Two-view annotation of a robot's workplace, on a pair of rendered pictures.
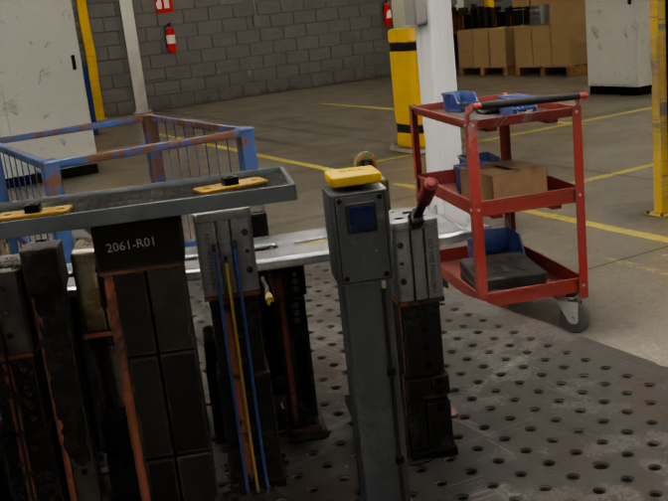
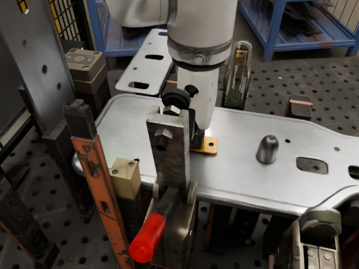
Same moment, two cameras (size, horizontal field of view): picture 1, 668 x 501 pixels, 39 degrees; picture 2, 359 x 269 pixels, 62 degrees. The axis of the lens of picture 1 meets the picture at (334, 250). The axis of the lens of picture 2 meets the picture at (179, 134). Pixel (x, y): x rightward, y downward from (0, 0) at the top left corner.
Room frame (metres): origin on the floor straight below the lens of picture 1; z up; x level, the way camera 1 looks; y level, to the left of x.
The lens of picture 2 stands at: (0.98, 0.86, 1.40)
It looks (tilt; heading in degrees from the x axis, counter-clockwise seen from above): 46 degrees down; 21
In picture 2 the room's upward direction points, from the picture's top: straight up
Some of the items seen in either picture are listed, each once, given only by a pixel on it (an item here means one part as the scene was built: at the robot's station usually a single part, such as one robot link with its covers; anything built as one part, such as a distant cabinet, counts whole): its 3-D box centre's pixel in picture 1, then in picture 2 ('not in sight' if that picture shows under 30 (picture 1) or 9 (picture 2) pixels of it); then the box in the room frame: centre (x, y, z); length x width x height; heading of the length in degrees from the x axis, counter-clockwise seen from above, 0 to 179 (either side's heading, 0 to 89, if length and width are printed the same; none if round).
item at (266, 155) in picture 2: not in sight; (267, 150); (1.35, 0.83, 1.02); 0.03 x 0.03 x 0.07
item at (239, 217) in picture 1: (238, 345); not in sight; (1.27, 0.15, 0.90); 0.13 x 0.10 x 0.41; 7
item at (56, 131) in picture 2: not in sight; (81, 164); (1.31, 1.22, 0.85); 0.12 x 0.03 x 0.30; 7
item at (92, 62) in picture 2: not in sight; (96, 120); (1.43, 1.25, 0.88); 0.08 x 0.08 x 0.36; 7
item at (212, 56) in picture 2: not in sight; (198, 43); (1.33, 0.96, 1.20); 0.09 x 0.08 x 0.03; 7
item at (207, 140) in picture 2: not in sight; (194, 140); (1.33, 0.96, 1.01); 0.08 x 0.04 x 0.01; 97
